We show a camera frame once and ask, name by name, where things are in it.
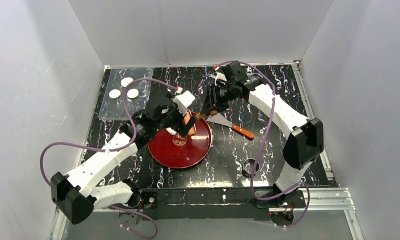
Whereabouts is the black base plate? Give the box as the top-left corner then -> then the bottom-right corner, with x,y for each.
118,187 -> 306,221

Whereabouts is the metal ring cutter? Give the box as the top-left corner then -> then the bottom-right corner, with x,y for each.
242,158 -> 260,176

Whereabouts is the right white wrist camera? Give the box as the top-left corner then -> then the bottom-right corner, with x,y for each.
210,65 -> 227,87

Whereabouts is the white dough disc top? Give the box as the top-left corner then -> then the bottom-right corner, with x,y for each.
120,77 -> 133,88

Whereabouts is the white dough disc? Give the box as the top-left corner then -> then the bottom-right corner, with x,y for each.
126,88 -> 139,99
108,89 -> 121,99
120,77 -> 133,88

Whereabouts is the white dough piece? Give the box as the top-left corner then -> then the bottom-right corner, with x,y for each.
166,127 -> 177,136

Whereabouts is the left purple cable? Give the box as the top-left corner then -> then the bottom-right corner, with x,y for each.
39,77 -> 181,186

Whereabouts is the purple cable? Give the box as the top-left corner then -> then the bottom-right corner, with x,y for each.
216,60 -> 310,229
39,77 -> 181,186

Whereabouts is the aluminium frame rail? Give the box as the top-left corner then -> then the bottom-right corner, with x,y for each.
50,187 -> 356,240

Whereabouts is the clear plastic tray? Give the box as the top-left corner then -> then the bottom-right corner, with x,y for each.
98,67 -> 153,121

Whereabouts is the wooden rolling pin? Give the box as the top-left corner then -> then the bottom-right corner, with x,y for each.
183,110 -> 197,136

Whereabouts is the scraper knife orange handle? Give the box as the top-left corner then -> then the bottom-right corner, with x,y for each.
206,113 -> 255,140

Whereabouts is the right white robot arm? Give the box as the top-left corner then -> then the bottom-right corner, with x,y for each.
203,60 -> 324,201

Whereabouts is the white dough disc left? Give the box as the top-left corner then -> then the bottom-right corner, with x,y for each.
108,89 -> 121,99

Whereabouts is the round red tray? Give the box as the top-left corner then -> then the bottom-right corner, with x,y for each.
147,118 -> 212,169

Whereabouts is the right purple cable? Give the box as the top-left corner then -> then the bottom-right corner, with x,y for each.
216,60 -> 310,229

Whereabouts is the white dough disc right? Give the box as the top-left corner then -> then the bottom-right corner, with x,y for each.
126,88 -> 139,99

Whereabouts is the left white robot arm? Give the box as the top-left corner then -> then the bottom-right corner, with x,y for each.
49,93 -> 198,225

